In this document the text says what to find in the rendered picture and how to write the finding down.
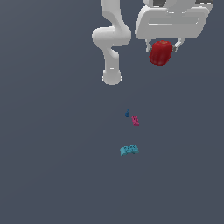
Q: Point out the red apple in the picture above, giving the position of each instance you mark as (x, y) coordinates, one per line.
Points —
(160, 53)

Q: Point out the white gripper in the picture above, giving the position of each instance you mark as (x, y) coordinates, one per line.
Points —
(170, 24)

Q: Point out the cyan toy brick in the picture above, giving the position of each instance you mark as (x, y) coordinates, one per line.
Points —
(129, 150)

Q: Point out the small dark blue object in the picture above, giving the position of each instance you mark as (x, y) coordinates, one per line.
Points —
(127, 113)

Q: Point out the pink toy brick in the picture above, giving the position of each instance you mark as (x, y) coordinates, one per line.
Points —
(135, 120)

